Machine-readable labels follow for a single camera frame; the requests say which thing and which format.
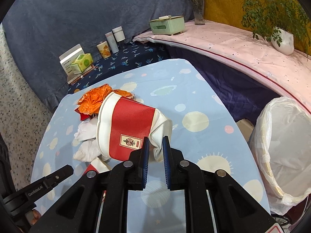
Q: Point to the white tissue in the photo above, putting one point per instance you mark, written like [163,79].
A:
[88,150]
[85,129]

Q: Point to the mustard yellow cloth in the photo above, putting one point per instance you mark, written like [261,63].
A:
[226,7]

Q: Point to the navy patterned cloth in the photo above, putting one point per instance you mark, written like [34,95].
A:
[131,55]

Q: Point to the green leafy plant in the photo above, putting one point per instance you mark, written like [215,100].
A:
[264,9]

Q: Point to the glass vase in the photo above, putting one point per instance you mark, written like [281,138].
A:
[198,12]

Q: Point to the small red box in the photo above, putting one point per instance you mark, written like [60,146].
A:
[82,116]

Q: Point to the green tissue box holder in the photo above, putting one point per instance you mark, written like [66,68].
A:
[167,26]

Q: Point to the white jar bottle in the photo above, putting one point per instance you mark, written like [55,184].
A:
[119,34]

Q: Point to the red and white paper bucket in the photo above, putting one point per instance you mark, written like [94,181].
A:
[131,119]

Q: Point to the white cardboard box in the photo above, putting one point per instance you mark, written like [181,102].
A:
[70,54]

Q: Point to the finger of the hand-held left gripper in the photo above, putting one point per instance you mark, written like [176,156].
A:
[57,174]

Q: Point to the can with orange print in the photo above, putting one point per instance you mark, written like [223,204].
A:
[103,50]

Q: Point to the blue planet print tablecloth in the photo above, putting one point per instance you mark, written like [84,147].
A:
[194,97]

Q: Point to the dark purple quilted cloth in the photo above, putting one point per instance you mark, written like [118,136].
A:
[230,89]

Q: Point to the grey-blue backdrop cloth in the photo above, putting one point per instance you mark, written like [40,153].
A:
[73,9]

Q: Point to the orange plastic bag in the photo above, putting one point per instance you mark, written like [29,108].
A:
[93,100]

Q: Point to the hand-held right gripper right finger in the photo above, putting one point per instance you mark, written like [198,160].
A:
[166,163]

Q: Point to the person's left hand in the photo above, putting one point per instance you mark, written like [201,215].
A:
[34,218]

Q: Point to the pink bed cloth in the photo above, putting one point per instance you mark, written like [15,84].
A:
[230,43]

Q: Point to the pale cosmetic tube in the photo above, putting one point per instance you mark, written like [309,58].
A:
[112,43]

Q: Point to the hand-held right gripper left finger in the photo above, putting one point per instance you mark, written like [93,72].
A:
[145,161]

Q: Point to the white remote control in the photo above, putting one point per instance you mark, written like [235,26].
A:
[164,17]

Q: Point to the waste bin with white liner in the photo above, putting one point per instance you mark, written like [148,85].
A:
[279,150]

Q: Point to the red and white wrapper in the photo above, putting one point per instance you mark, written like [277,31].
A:
[98,165]

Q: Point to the beige dotted box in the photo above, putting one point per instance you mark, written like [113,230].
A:
[245,128]

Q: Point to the white plant pot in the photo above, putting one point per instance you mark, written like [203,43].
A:
[284,42]

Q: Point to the green tissue pack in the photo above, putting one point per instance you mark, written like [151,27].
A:
[81,63]

